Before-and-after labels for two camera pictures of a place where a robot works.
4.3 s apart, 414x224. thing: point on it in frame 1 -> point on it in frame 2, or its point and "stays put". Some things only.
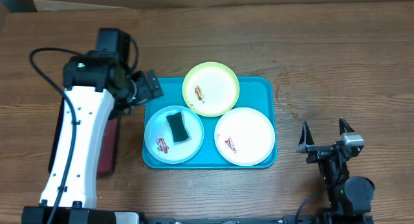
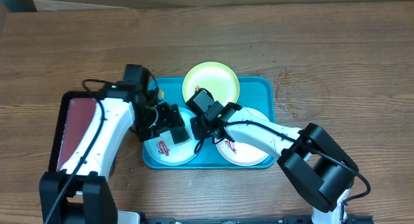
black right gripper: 319,152 -> 202,133
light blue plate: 174,134 stays put
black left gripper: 147,92 -> 168,118
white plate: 244,136 stays put
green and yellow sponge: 180,133 stays put
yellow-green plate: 211,89 stays put
